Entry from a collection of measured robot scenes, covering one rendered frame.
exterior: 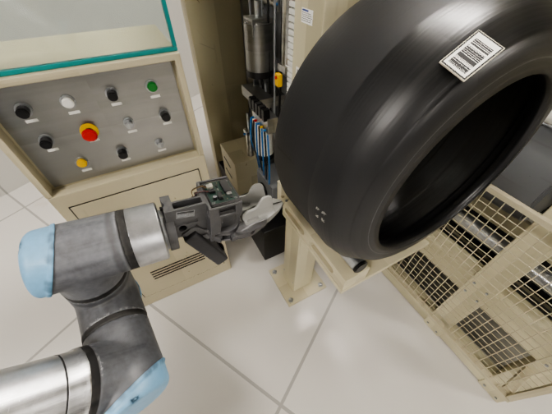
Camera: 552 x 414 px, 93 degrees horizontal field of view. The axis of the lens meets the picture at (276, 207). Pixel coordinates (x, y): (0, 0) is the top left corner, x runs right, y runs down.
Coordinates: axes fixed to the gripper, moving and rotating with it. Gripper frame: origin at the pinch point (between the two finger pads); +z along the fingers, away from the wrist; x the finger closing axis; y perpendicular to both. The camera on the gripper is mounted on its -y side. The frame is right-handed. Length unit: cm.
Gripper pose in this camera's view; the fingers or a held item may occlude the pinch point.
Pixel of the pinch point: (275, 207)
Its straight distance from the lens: 50.4
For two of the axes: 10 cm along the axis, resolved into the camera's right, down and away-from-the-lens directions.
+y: 1.2, -7.2, -6.8
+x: -4.7, -6.4, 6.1
